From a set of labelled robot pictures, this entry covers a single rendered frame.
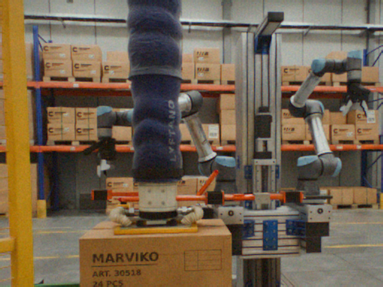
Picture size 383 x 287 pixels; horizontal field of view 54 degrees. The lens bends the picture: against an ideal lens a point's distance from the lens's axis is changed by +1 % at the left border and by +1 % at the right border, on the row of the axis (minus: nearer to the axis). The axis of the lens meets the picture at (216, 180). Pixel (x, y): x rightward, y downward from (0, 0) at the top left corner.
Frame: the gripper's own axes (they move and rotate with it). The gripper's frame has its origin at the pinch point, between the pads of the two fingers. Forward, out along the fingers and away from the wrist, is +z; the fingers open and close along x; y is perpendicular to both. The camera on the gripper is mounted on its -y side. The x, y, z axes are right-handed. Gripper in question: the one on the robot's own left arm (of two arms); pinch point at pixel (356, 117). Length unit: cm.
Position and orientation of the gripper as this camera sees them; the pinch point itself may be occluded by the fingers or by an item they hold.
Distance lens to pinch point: 215.3
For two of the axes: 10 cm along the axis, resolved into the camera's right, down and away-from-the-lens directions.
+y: -3.3, -0.4, 9.4
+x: -9.4, 0.2, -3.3
